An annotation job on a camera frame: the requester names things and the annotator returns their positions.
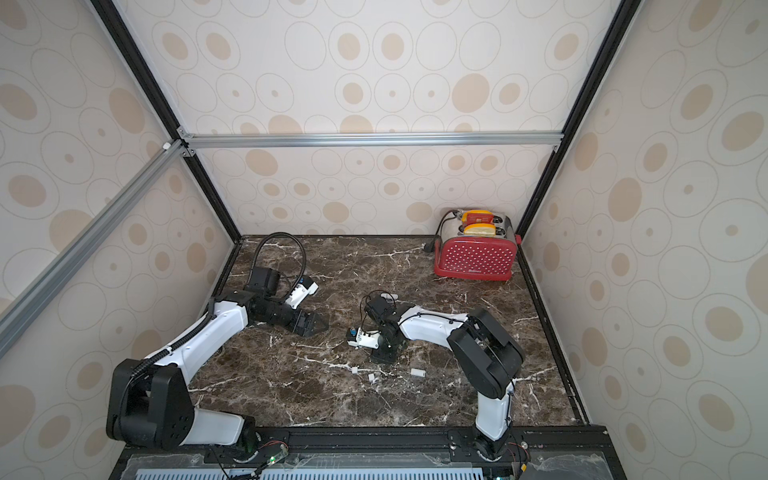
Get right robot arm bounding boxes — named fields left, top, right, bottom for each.
left=346, top=296, right=525, bottom=461

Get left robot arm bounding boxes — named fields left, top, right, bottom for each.
left=106, top=267, right=328, bottom=461

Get red polka dot toaster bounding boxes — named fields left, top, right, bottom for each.
left=431, top=209, right=521, bottom=282

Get silver aluminium crossbar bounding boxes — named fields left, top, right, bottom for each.
left=183, top=131, right=563, bottom=149

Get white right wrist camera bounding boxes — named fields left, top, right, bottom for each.
left=346, top=328, right=381, bottom=349

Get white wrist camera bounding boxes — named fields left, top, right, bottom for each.
left=346, top=328, right=381, bottom=349
left=285, top=276, right=318, bottom=310

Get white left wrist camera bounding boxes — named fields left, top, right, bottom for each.
left=285, top=276, right=318, bottom=310

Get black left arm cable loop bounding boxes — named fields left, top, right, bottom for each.
left=249, top=231, right=308, bottom=289

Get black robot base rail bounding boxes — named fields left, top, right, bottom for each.
left=110, top=426, right=626, bottom=479

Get silver aluminium side rail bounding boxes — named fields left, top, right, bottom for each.
left=1, top=139, right=184, bottom=355

